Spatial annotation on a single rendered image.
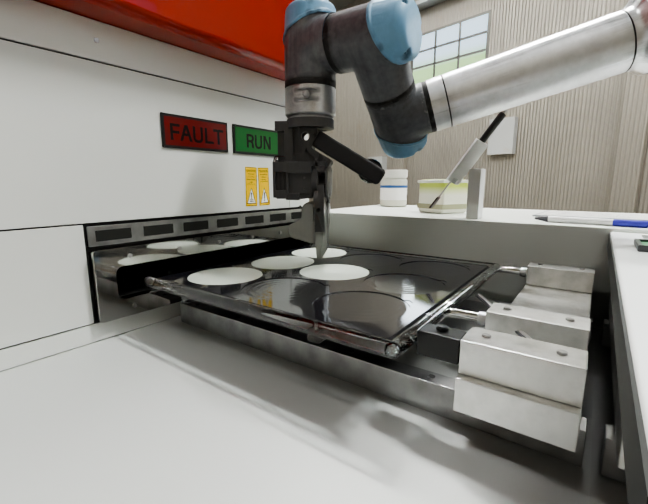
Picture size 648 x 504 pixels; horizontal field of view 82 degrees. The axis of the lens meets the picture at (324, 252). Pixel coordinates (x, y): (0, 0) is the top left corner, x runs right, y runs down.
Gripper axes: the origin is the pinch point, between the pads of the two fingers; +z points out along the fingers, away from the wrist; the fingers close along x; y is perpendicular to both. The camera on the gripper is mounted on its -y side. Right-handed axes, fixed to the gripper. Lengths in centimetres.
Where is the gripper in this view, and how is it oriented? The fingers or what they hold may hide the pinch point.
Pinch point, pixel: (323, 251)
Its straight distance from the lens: 59.5
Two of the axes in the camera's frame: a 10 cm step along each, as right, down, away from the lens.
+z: 0.0, 9.8, 1.8
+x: -1.2, 1.8, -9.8
